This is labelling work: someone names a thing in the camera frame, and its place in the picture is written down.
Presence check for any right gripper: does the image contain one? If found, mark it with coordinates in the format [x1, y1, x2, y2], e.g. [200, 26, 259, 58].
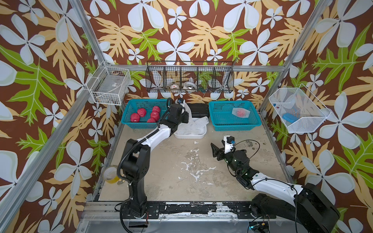
[211, 140, 241, 176]

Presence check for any removed foam net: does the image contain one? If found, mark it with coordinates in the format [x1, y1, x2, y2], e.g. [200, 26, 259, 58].
[190, 116, 209, 130]
[184, 102, 192, 123]

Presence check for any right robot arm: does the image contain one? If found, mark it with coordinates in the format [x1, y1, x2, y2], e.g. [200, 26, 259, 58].
[210, 141, 341, 233]

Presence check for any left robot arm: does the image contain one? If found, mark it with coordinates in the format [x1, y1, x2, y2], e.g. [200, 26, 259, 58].
[117, 99, 189, 217]

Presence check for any black plastic case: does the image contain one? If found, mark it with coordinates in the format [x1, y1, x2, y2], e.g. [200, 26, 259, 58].
[188, 103, 210, 118]

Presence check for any white rectangular tub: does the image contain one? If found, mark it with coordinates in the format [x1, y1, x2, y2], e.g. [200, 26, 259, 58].
[174, 123, 207, 139]

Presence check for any left teal plastic basket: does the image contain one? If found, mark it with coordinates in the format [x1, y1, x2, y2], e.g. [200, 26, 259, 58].
[121, 99, 169, 129]

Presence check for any teal plastic basket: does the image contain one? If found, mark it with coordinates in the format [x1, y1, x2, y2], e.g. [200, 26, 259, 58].
[121, 99, 169, 129]
[208, 101, 261, 131]

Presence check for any right teal plastic basket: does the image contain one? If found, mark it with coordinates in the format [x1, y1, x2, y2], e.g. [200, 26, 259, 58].
[208, 101, 261, 131]

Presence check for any blue object in basket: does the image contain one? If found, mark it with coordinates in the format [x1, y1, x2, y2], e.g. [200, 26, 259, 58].
[283, 113, 299, 124]

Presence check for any yellow tape roll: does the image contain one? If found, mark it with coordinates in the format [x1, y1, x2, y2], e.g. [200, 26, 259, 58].
[103, 166, 119, 184]

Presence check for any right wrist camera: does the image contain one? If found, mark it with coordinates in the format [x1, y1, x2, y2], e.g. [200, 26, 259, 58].
[223, 135, 236, 154]

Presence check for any tape roll in wire basket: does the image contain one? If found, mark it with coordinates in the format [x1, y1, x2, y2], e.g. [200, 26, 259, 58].
[169, 83, 180, 90]

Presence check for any white item in wire basket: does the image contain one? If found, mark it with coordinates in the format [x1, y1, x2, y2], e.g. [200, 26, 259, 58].
[183, 81, 197, 90]

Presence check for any black wire wall basket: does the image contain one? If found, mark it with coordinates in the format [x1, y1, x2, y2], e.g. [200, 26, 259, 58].
[144, 61, 236, 93]

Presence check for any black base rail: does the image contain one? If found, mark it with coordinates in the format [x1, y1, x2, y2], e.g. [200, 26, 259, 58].
[118, 200, 277, 219]

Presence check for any white wire basket left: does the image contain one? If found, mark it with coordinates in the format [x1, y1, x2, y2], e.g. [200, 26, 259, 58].
[86, 62, 131, 106]

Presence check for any white wire basket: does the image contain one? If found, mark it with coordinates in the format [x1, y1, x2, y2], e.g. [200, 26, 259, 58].
[86, 62, 131, 106]
[269, 84, 331, 134]

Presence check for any white wire basket right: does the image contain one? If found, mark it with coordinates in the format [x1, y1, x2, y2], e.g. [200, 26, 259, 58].
[269, 84, 331, 134]

